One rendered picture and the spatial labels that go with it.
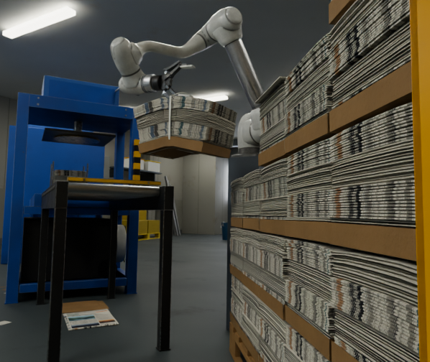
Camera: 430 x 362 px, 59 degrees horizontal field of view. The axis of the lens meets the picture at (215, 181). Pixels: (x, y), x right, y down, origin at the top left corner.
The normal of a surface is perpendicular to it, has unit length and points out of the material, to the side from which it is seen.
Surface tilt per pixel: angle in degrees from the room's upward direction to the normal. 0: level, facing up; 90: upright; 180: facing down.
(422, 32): 90
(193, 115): 92
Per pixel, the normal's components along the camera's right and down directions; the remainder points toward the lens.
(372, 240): -0.99, -0.01
